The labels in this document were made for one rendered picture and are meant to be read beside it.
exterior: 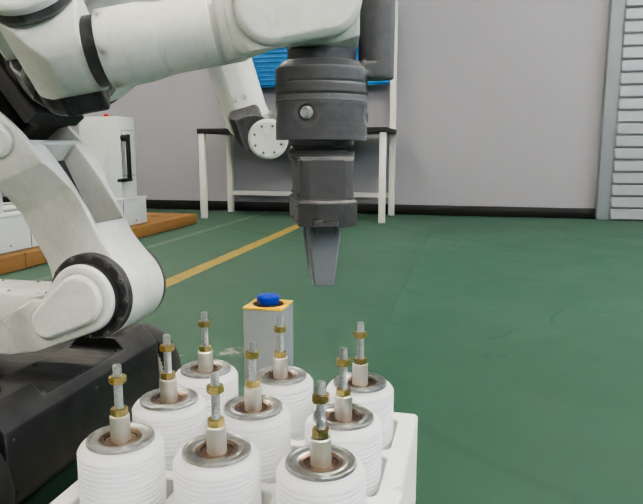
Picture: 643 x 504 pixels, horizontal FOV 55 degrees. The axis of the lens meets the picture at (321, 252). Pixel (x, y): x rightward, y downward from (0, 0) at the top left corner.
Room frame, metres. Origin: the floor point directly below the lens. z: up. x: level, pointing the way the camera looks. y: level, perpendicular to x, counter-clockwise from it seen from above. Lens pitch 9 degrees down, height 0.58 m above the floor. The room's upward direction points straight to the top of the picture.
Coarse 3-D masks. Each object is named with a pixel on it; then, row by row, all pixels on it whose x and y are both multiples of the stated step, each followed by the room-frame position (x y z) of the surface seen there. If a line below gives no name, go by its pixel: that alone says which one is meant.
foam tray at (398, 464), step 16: (400, 416) 0.89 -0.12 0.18; (416, 416) 0.89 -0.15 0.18; (400, 432) 0.84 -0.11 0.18; (416, 432) 0.88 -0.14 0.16; (400, 448) 0.79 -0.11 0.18; (416, 448) 0.89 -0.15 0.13; (384, 464) 0.76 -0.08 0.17; (400, 464) 0.74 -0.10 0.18; (384, 480) 0.70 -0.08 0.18; (400, 480) 0.70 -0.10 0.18; (64, 496) 0.67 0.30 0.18; (272, 496) 0.67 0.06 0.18; (384, 496) 0.67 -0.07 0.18; (400, 496) 0.68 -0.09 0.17
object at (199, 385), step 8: (232, 368) 0.91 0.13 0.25; (176, 376) 0.88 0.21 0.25; (184, 376) 0.87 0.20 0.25; (224, 376) 0.87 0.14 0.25; (232, 376) 0.88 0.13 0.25; (184, 384) 0.86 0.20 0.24; (192, 384) 0.85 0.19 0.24; (200, 384) 0.85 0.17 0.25; (224, 384) 0.86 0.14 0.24; (232, 384) 0.88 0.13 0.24; (200, 392) 0.85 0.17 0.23; (224, 392) 0.86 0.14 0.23; (232, 392) 0.88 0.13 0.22; (208, 400) 0.85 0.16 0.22; (224, 400) 0.87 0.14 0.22; (208, 408) 0.85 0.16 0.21; (208, 416) 0.85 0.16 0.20
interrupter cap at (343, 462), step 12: (288, 456) 0.62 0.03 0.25; (300, 456) 0.62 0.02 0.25; (336, 456) 0.62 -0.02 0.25; (348, 456) 0.62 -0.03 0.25; (288, 468) 0.60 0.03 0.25; (300, 468) 0.60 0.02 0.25; (312, 468) 0.60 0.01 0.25; (324, 468) 0.60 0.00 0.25; (336, 468) 0.60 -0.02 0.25; (348, 468) 0.60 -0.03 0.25; (312, 480) 0.58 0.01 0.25; (324, 480) 0.58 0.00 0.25
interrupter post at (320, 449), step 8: (312, 440) 0.61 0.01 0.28; (320, 440) 0.61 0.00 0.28; (328, 440) 0.61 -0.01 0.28; (312, 448) 0.61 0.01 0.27; (320, 448) 0.60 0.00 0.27; (328, 448) 0.61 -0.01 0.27; (312, 456) 0.61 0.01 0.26; (320, 456) 0.60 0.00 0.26; (328, 456) 0.61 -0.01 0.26; (312, 464) 0.61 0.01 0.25; (320, 464) 0.60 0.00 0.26; (328, 464) 0.61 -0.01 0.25
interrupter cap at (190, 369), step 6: (216, 360) 0.93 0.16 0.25; (222, 360) 0.93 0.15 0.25; (186, 366) 0.91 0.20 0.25; (192, 366) 0.91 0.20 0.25; (216, 366) 0.91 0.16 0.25; (222, 366) 0.90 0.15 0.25; (228, 366) 0.90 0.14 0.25; (180, 372) 0.89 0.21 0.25; (186, 372) 0.88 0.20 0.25; (192, 372) 0.88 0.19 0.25; (198, 372) 0.89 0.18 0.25; (204, 372) 0.89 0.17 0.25; (210, 372) 0.88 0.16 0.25; (222, 372) 0.88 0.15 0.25; (198, 378) 0.86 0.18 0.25; (204, 378) 0.86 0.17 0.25
